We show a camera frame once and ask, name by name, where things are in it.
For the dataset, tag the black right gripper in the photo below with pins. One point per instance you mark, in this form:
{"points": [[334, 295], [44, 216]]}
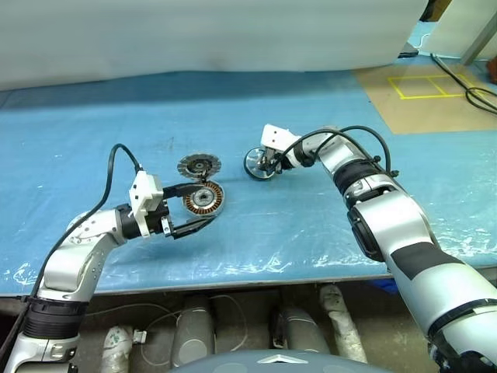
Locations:
{"points": [[286, 159]]}

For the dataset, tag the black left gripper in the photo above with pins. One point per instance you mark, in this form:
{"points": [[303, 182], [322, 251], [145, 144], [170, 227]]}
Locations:
{"points": [[163, 217]]}

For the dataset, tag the round silver motor housing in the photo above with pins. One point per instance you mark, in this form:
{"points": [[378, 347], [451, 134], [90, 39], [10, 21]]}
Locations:
{"points": [[252, 161]]}

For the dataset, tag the copper wound stator disc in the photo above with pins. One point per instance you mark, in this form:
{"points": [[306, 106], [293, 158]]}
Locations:
{"points": [[213, 200]]}

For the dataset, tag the silver finned motor cover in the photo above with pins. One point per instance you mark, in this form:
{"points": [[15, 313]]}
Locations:
{"points": [[186, 165]]}

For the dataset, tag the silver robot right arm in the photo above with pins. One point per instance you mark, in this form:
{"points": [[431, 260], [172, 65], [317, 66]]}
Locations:
{"points": [[388, 221]]}

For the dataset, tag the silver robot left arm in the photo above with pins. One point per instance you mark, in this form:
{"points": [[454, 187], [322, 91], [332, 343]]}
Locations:
{"points": [[74, 264]]}

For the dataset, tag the blue plastic table sheet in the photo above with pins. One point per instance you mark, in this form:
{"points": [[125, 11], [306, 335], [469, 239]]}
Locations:
{"points": [[310, 97]]}

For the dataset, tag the grey rounded robot leg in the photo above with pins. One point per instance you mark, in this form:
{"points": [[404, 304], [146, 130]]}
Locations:
{"points": [[194, 330], [303, 330]]}

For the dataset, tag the small white connector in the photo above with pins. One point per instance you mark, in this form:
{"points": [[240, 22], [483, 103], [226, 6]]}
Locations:
{"points": [[140, 336]]}

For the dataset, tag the white backdrop sheet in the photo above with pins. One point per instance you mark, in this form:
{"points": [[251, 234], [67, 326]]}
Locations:
{"points": [[194, 39]]}

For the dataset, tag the white bundle with green mark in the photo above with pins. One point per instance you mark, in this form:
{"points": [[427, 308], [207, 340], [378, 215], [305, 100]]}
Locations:
{"points": [[118, 346]]}

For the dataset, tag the brown cardboard mat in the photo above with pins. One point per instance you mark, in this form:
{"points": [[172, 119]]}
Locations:
{"points": [[427, 116]]}

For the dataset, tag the blue box under table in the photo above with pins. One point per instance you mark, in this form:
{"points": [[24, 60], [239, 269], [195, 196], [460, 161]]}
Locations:
{"points": [[382, 284]]}

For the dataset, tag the grey robot torso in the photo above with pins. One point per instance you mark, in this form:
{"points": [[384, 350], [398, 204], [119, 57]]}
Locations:
{"points": [[272, 363]]}

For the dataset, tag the white wrapped table leg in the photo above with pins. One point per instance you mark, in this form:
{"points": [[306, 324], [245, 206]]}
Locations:
{"points": [[341, 326]]}

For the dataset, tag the white panel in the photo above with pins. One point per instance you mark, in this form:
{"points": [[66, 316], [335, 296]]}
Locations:
{"points": [[454, 31]]}

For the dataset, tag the red-brown object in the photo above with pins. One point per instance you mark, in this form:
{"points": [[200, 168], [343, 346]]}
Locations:
{"points": [[492, 72]]}

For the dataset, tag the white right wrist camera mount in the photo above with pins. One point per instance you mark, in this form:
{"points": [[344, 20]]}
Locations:
{"points": [[277, 136]]}

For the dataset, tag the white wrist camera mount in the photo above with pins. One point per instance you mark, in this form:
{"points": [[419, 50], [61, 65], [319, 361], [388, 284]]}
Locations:
{"points": [[145, 190], [277, 136]]}

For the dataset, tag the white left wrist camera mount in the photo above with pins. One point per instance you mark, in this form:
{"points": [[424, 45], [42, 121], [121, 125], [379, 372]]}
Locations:
{"points": [[145, 190]]}

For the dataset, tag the grey metal post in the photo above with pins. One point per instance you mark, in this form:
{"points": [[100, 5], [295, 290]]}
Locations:
{"points": [[479, 39]]}

